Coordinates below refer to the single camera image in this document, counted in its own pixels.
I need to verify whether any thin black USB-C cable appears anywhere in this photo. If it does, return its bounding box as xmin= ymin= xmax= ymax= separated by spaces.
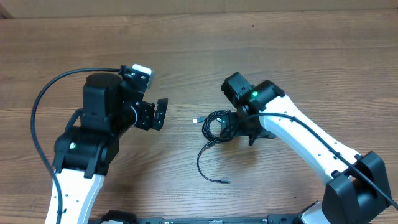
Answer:
xmin=196 ymin=139 xmax=231 ymax=185

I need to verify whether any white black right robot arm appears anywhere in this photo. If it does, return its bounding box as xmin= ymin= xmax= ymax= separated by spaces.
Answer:
xmin=220 ymin=72 xmax=397 ymax=223

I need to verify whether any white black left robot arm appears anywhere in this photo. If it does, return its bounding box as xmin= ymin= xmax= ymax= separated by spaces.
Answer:
xmin=45 ymin=68 xmax=168 ymax=223

